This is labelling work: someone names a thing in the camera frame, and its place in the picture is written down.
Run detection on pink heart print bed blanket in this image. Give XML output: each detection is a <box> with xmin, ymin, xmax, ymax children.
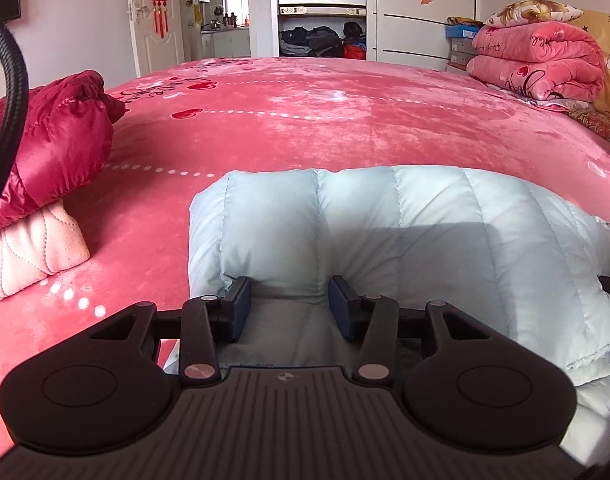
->
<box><xmin>0</xmin><ymin>56</ymin><xmax>610</xmax><ymax>461</ymax></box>

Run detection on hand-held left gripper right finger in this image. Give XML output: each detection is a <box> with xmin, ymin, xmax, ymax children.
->
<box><xmin>329</xmin><ymin>275</ymin><xmax>492</xmax><ymax>386</ymax></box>

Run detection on dark red down jacket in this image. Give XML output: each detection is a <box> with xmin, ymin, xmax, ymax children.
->
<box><xmin>0</xmin><ymin>70</ymin><xmax>126</xmax><ymax>235</ymax></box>

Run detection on folded pink fleece blanket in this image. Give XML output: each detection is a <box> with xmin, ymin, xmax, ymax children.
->
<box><xmin>467</xmin><ymin>22</ymin><xmax>606</xmax><ymax>102</ymax></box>

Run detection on stack of boxes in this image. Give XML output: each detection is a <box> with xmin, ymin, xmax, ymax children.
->
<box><xmin>449</xmin><ymin>39</ymin><xmax>478</xmax><ymax>67</ymax></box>

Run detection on blue shoe box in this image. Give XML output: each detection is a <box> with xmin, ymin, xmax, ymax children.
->
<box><xmin>446</xmin><ymin>24</ymin><xmax>483</xmax><ymax>41</ymax></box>

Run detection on pile of dark clothes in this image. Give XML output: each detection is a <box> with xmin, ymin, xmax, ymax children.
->
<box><xmin>279</xmin><ymin>21</ymin><xmax>367</xmax><ymax>59</ymax></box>

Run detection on floral pillow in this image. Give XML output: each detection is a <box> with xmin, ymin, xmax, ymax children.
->
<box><xmin>485</xmin><ymin>0</ymin><xmax>584</xmax><ymax>28</ymax></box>

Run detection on light blue down jacket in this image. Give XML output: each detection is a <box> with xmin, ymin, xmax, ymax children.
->
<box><xmin>162</xmin><ymin>166</ymin><xmax>610</xmax><ymax>466</ymax></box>

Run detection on floral patterned quilt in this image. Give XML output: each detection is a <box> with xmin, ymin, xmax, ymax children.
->
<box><xmin>570</xmin><ymin>104</ymin><xmax>610</xmax><ymax>151</ymax></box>

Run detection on white door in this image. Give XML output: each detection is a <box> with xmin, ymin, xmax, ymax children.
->
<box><xmin>126</xmin><ymin>0</ymin><xmax>186</xmax><ymax>78</ymax></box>

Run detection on pink quilted garment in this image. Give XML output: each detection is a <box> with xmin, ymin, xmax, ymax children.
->
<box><xmin>0</xmin><ymin>199</ymin><xmax>91</xmax><ymax>307</ymax></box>

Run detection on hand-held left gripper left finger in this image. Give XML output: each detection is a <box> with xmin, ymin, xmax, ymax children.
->
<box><xmin>92</xmin><ymin>276</ymin><xmax>253</xmax><ymax>386</ymax></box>

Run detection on white kitchen cabinet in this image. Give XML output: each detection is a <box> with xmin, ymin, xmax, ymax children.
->
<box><xmin>200</xmin><ymin>27</ymin><xmax>251</xmax><ymax>61</ymax></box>

